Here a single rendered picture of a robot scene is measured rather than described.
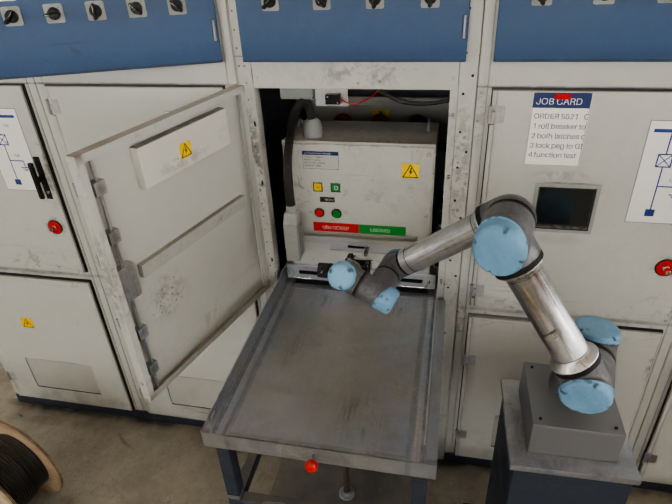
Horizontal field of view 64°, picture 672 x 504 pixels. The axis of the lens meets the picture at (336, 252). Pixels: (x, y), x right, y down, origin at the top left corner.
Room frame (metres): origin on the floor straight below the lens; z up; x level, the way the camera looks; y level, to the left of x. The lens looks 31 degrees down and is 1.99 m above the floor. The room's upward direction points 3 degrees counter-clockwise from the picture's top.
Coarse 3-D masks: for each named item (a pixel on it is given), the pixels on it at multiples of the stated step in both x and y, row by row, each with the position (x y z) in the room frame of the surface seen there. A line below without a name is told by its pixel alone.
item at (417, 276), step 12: (288, 264) 1.67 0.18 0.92; (300, 264) 1.66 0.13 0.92; (312, 264) 1.66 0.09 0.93; (288, 276) 1.67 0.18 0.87; (300, 276) 1.66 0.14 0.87; (312, 276) 1.65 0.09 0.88; (408, 276) 1.57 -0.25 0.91; (420, 276) 1.56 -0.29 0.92; (432, 276) 1.55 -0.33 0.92; (432, 288) 1.55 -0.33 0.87
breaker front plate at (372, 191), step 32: (352, 160) 1.62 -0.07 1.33; (384, 160) 1.60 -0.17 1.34; (416, 160) 1.58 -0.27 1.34; (320, 192) 1.65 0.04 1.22; (352, 192) 1.62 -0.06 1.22; (384, 192) 1.60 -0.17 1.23; (416, 192) 1.58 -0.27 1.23; (384, 224) 1.60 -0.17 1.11; (416, 224) 1.58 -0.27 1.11; (320, 256) 1.65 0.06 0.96
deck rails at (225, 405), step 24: (288, 288) 1.62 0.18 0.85; (264, 312) 1.43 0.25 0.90; (432, 312) 1.44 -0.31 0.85; (264, 336) 1.36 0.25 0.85; (432, 336) 1.32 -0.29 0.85; (240, 360) 1.20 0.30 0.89; (432, 360) 1.21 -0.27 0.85; (240, 384) 1.15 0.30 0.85; (216, 408) 1.02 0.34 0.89; (216, 432) 0.98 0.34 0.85
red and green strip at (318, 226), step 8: (320, 224) 1.65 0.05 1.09; (328, 224) 1.64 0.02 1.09; (336, 224) 1.64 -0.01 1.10; (344, 224) 1.63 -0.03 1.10; (352, 224) 1.62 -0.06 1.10; (360, 224) 1.62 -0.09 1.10; (352, 232) 1.62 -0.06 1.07; (360, 232) 1.62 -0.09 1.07; (368, 232) 1.61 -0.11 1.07; (376, 232) 1.61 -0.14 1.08; (384, 232) 1.60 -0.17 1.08; (392, 232) 1.59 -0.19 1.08; (400, 232) 1.59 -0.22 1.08
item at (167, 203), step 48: (96, 144) 1.19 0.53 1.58; (144, 144) 1.29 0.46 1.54; (192, 144) 1.43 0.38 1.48; (240, 144) 1.65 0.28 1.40; (96, 192) 1.14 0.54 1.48; (144, 192) 1.29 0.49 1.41; (192, 192) 1.43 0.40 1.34; (240, 192) 1.62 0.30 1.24; (96, 240) 1.12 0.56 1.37; (144, 240) 1.25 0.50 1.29; (192, 240) 1.37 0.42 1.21; (240, 240) 1.59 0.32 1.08; (144, 288) 1.22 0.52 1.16; (192, 288) 1.36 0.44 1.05; (240, 288) 1.55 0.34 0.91; (144, 336) 1.15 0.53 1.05; (192, 336) 1.32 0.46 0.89; (144, 384) 1.11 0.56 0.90
